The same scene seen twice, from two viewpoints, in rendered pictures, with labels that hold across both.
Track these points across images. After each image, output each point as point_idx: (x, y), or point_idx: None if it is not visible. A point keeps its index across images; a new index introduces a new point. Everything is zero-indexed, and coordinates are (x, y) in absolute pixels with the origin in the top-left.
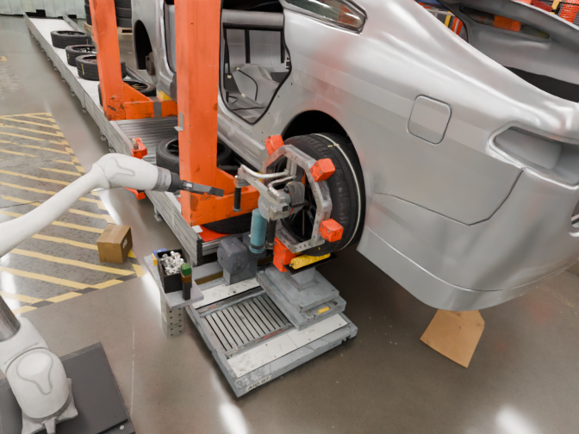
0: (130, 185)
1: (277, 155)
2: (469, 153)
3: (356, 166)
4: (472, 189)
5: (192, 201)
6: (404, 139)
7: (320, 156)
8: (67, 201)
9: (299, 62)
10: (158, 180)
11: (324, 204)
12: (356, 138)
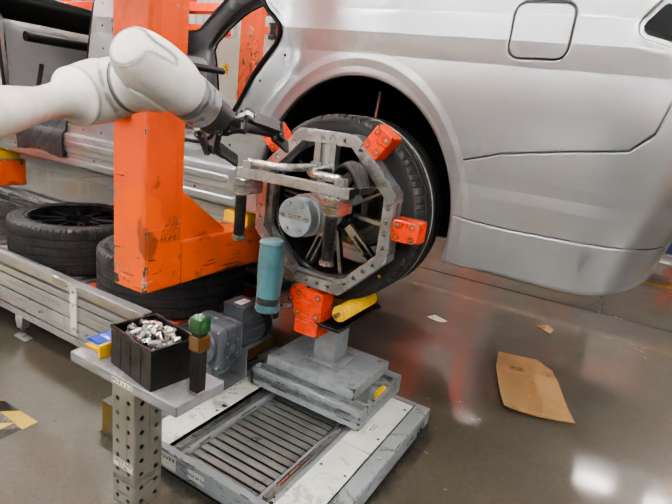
0: (167, 87)
1: (290, 146)
2: (614, 54)
3: (413, 144)
4: (627, 99)
5: (148, 244)
6: (506, 68)
7: (366, 130)
8: (42, 103)
9: (301, 17)
10: (208, 91)
11: (395, 190)
12: (420, 93)
